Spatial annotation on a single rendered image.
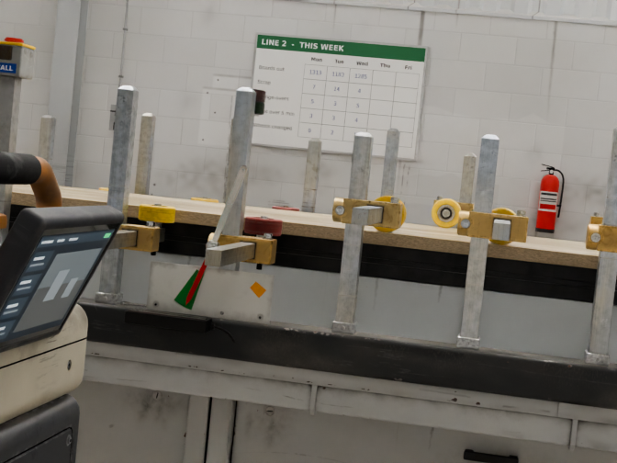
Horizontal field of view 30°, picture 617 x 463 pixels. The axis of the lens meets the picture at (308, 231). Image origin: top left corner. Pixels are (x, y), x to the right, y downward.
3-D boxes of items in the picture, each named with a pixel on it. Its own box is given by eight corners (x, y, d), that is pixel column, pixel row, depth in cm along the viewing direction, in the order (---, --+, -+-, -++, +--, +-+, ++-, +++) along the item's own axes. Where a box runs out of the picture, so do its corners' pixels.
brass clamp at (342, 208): (398, 229, 227) (400, 203, 227) (330, 221, 230) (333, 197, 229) (400, 228, 233) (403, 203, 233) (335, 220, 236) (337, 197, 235)
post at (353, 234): (347, 371, 231) (372, 132, 229) (330, 368, 232) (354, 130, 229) (349, 368, 235) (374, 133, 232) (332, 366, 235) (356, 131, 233)
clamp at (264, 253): (270, 265, 233) (272, 240, 232) (205, 257, 235) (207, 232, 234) (275, 263, 238) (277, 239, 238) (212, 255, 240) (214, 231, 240)
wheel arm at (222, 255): (220, 272, 206) (223, 248, 205) (202, 269, 206) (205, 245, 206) (269, 257, 248) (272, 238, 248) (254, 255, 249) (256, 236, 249)
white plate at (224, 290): (268, 324, 233) (274, 275, 232) (145, 309, 237) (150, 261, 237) (269, 323, 233) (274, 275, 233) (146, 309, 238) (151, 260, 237)
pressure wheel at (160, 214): (177, 257, 254) (183, 206, 254) (146, 256, 249) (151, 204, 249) (159, 254, 261) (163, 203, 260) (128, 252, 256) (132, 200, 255)
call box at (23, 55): (19, 80, 239) (22, 42, 239) (-13, 77, 240) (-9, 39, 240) (32, 83, 246) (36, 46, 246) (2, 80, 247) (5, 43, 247)
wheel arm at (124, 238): (95, 256, 214) (97, 233, 214) (78, 254, 214) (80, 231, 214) (163, 245, 257) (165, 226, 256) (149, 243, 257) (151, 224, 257)
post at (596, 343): (605, 373, 223) (633, 125, 220) (587, 370, 224) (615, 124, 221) (603, 370, 226) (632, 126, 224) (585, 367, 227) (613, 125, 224)
